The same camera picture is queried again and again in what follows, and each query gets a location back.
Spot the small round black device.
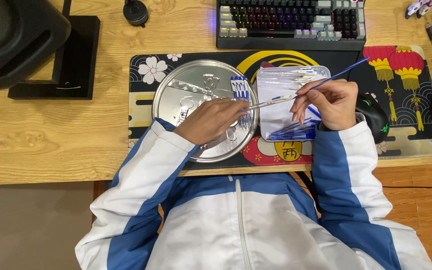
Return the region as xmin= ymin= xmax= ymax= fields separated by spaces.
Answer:
xmin=122 ymin=0 xmax=149 ymax=29

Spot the clear pen barrel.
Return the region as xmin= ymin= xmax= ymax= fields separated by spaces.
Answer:
xmin=241 ymin=94 xmax=294 ymax=112

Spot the row of assembled blue pens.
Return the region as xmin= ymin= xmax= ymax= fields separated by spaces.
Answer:
xmin=230 ymin=76 xmax=255 ymax=132

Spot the patterned black desk mat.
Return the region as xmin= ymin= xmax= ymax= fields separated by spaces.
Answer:
xmin=128 ymin=46 xmax=432 ymax=172

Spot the black and yellow speaker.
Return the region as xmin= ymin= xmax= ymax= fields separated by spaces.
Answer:
xmin=0 ymin=0 xmax=72 ymax=91

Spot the person's right hand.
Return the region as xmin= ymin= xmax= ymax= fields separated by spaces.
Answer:
xmin=289 ymin=79 xmax=359 ymax=132

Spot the heap of blue refills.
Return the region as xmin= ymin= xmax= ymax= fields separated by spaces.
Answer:
xmin=266 ymin=106 xmax=322 ymax=142

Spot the white and blue jacket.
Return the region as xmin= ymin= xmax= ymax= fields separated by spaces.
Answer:
xmin=145 ymin=173 xmax=385 ymax=270

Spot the black computer mouse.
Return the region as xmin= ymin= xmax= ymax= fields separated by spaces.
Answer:
xmin=355 ymin=94 xmax=391 ymax=145

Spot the black cable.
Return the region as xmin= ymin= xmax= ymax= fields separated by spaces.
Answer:
xmin=382 ymin=185 xmax=432 ymax=190

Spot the black and grey backlit keyboard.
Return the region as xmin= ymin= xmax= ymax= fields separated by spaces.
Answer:
xmin=216 ymin=0 xmax=367 ymax=52

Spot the blue pen refill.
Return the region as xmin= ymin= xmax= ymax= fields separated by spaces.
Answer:
xmin=293 ymin=56 xmax=370 ymax=100

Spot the black monitor stand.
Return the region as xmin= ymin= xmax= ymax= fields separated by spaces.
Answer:
xmin=8 ymin=0 xmax=101 ymax=100

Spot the person's left hand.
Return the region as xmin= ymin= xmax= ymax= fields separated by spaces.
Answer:
xmin=173 ymin=98 xmax=252 ymax=146

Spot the round silver metal tray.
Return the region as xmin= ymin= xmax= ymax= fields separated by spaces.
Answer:
xmin=152 ymin=59 xmax=260 ymax=164

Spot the white toy figurine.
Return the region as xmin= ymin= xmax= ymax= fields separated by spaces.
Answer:
xmin=405 ymin=0 xmax=432 ymax=20

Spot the rectangular silver metal tray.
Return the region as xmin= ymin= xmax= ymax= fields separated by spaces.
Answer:
xmin=256 ymin=65 xmax=331 ymax=142

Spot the pile of clear empty barrels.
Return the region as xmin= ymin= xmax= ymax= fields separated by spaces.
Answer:
xmin=258 ymin=67 xmax=319 ymax=90

